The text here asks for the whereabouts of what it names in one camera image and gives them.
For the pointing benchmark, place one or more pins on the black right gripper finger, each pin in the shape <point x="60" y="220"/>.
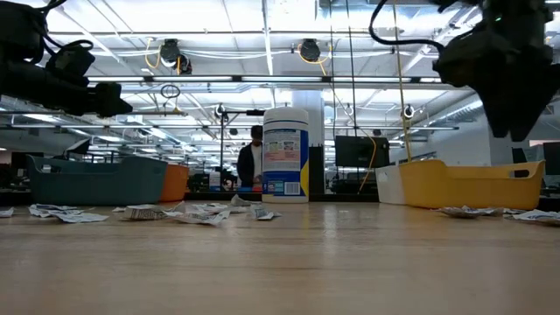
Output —
<point x="499" y="114"/>
<point x="522" y="114"/>

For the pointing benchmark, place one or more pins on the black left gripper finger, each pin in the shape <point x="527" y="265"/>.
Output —
<point x="111" y="100"/>

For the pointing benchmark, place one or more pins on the grey narrow strip packet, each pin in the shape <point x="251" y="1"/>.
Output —
<point x="261" y="213"/>

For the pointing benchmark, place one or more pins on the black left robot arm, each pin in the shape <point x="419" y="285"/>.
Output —
<point x="22" y="79"/>

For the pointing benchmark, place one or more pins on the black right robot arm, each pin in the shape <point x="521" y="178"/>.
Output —
<point x="525" y="13"/>

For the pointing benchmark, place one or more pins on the black tilted monitor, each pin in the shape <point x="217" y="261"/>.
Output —
<point x="79" y="148"/>

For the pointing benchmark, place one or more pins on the black computer monitor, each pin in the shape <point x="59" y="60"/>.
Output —
<point x="552" y="157"/>
<point x="361" y="152"/>

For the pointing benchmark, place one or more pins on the teal plastic bin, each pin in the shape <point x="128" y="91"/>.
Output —
<point x="96" y="184"/>

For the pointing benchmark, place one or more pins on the yellow plastic bin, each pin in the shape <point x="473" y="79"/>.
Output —
<point x="459" y="190"/>

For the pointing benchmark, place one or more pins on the orange plastic bin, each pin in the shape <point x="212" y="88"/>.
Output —
<point x="176" y="184"/>

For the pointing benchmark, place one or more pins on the white plastic bin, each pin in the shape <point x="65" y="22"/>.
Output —
<point x="389" y="188"/>

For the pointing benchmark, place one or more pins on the person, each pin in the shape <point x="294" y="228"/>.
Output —
<point x="249" y="162"/>

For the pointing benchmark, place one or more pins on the white wipes canister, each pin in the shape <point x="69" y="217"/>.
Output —
<point x="282" y="153"/>

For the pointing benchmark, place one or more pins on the black tower box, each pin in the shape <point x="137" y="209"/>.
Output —
<point x="316" y="175"/>

